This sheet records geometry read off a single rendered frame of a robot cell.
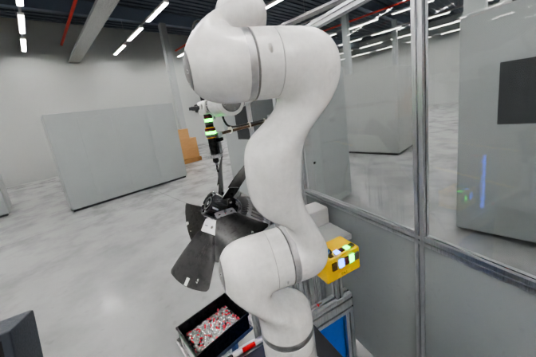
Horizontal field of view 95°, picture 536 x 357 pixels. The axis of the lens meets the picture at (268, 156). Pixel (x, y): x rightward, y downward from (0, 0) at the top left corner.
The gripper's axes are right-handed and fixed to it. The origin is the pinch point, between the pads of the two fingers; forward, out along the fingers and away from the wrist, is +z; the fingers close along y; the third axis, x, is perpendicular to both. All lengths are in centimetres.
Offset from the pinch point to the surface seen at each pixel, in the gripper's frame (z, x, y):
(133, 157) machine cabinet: 563, -80, -60
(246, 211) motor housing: 2, -50, 10
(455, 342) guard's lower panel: -57, -108, 70
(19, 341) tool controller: -38, -44, -57
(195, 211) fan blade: 28, -53, -10
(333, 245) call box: -34, -58, 30
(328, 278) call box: -41, -65, 22
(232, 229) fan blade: -15, -48, -2
